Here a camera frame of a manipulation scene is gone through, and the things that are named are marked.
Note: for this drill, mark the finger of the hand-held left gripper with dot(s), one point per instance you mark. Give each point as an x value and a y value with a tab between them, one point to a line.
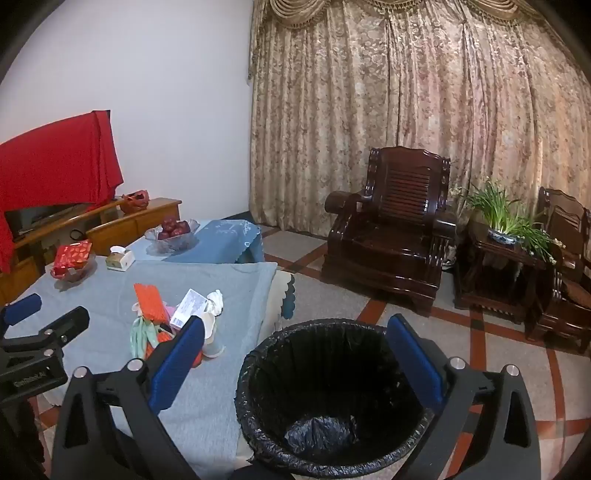
21	309
55	330

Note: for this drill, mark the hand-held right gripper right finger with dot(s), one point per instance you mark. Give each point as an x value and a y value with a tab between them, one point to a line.
415	364

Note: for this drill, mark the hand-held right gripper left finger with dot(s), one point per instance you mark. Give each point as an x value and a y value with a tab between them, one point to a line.
178	364

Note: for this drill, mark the green rubber glove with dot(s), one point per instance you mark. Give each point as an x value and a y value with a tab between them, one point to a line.
141	337

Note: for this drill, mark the pink face mask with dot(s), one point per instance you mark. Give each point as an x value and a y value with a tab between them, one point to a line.
167	308

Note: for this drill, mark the black-lined trash bin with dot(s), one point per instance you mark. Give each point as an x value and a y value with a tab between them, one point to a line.
323	369

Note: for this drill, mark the white paper cup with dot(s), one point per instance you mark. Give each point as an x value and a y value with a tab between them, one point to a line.
211	334

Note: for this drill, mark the small glass bowl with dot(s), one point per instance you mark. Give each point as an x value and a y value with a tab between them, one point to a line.
76	276

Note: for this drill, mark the white blue printed packet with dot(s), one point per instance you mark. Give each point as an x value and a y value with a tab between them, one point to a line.
189	304

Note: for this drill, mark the orange mesh packet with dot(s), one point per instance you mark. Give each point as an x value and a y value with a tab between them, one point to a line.
150	302

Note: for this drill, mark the twisted white tissue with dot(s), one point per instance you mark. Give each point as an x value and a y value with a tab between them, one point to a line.
214	302

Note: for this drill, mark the red packet in glass dish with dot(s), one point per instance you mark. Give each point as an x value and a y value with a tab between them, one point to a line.
71	257

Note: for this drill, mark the grey tablecloth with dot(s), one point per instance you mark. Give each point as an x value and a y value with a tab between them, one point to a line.
115	286

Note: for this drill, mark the black television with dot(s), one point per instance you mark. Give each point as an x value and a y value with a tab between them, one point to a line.
41	217

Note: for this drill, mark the white tissue box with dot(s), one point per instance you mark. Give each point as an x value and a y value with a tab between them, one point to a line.
121	260

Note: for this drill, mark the glass fruit bowl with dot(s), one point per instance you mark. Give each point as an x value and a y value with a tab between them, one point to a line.
173	244

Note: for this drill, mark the dark wooden side table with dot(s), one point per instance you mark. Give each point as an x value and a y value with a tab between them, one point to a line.
498	272

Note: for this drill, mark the scalloped white blue table cover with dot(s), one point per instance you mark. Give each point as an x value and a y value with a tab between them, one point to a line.
286	300

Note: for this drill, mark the dark wooden armchair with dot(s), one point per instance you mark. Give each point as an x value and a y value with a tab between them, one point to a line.
565	295
392	240

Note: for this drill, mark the blue tablecloth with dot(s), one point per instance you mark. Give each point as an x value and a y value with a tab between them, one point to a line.
221	244

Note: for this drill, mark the wooden television cabinet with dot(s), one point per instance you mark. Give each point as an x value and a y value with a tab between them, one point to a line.
138	221

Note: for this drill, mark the red plastic bag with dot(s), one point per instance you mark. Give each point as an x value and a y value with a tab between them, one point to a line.
135	201

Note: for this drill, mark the red cloth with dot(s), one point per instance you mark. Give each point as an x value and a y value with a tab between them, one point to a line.
55	157

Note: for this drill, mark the potted green plant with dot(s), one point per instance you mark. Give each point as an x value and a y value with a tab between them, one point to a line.
501	212

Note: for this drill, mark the floral beige curtain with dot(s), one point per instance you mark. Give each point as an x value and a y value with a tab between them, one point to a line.
392	92

